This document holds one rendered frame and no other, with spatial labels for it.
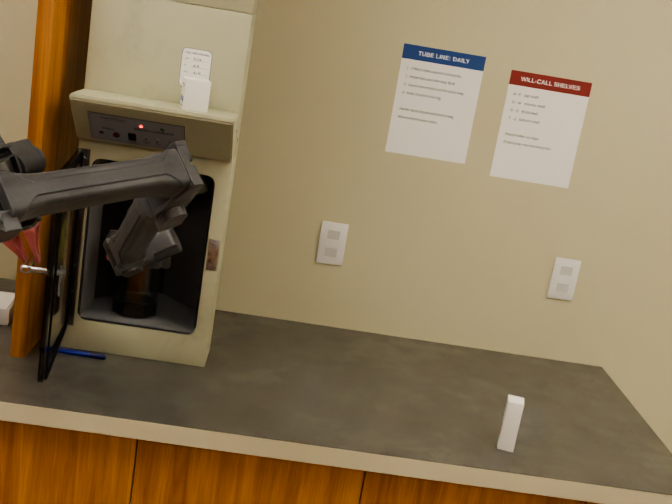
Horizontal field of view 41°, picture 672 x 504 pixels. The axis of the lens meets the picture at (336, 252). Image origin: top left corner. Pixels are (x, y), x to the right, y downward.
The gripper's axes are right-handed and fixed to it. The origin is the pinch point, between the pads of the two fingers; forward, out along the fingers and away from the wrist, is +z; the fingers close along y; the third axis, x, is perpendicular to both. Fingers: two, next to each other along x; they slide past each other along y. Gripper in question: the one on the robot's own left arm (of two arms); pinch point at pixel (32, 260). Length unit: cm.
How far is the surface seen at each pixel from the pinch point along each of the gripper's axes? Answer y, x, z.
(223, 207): -36.1, -19.2, 4.6
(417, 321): -74, -57, 58
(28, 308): 8.3, -13.9, 12.4
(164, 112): -31.5, -9.1, -18.8
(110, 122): -20.3, -13.9, -19.4
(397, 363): -64, -35, 58
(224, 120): -42.2, -7.9, -14.3
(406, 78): -87, -58, -6
